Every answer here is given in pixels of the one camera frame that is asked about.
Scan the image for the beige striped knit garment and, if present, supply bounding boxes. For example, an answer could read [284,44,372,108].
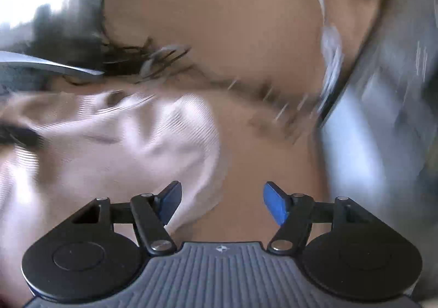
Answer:
[1,91,223,307]

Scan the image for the glass panel computer case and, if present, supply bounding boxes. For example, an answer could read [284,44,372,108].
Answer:
[316,0,438,227]

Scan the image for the black computer monitor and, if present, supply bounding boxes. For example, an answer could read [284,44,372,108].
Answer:
[1,0,103,79]

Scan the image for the tangled black cables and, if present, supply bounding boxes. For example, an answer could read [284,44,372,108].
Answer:
[61,34,319,144]

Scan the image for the white power plug cable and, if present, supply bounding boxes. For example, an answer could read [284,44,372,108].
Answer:
[301,0,345,117]

